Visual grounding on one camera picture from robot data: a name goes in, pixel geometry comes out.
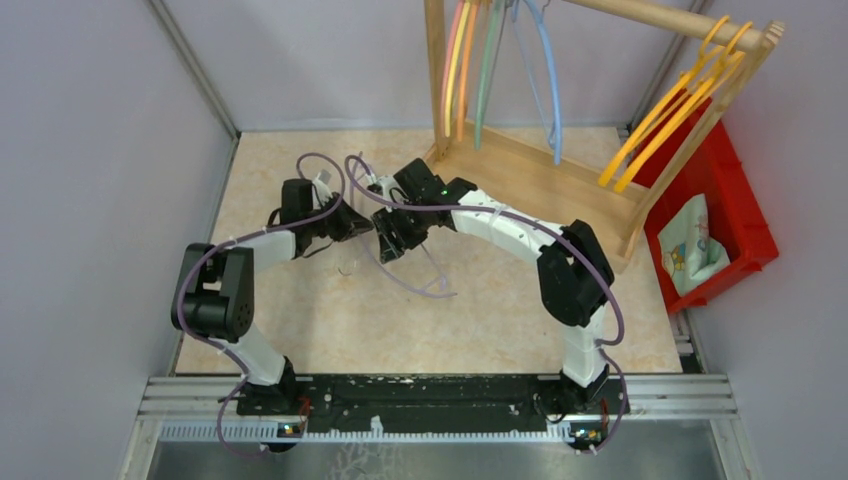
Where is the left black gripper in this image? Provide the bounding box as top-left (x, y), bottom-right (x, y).
top-left (305, 191), bottom-right (374, 242)

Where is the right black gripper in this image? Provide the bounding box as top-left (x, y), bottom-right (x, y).
top-left (371, 199), bottom-right (430, 264)

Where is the purple hanger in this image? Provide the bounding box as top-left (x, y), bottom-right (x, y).
top-left (337, 152), bottom-right (457, 299)

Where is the blue hanger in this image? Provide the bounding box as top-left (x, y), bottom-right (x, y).
top-left (509, 0), bottom-right (564, 166)

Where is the pink hanger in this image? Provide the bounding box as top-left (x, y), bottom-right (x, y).
top-left (440, 1), bottom-right (467, 137)

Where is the orange hanger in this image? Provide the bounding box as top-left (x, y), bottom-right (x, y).
top-left (456, 1), bottom-right (480, 142)

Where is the green hanger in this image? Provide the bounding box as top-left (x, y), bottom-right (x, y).
top-left (474, 0), bottom-right (506, 150)

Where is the deep yellow hanger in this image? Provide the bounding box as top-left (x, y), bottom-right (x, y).
top-left (613, 22), bottom-right (753, 193)
top-left (598, 15), bottom-right (730, 187)

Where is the light yellow hanger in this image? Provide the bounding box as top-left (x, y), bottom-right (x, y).
top-left (441, 1), bottom-right (471, 138)

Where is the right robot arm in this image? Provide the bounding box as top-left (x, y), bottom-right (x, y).
top-left (366, 159), bottom-right (615, 412)

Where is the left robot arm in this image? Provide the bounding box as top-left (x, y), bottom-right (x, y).
top-left (171, 179), bottom-right (374, 414)

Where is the wooden hanger rack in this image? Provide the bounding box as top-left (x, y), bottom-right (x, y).
top-left (424, 1), bottom-right (786, 273)

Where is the printed cloth in bin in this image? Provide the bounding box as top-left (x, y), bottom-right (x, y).
top-left (657, 194), bottom-right (730, 296)

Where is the red plastic bin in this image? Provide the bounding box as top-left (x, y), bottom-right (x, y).
top-left (644, 122), bottom-right (779, 314)

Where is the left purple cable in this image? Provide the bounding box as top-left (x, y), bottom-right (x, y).
top-left (176, 152), bottom-right (347, 462)

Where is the purple cable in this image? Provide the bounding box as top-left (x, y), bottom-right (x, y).
top-left (344, 156), bottom-right (629, 454)
top-left (176, 152), bottom-right (347, 462)

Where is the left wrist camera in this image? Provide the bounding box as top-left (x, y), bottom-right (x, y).
top-left (312, 170), bottom-right (334, 208)

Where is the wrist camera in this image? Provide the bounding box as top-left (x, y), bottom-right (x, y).
top-left (312, 170), bottom-right (334, 208)
top-left (367, 175), bottom-right (398, 201)

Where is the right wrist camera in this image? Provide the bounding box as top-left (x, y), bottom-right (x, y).
top-left (367, 175), bottom-right (398, 201)

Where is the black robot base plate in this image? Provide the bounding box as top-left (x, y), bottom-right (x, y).
top-left (236, 372), bottom-right (631, 436)

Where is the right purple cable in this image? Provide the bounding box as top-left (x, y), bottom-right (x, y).
top-left (344, 156), bottom-right (629, 454)

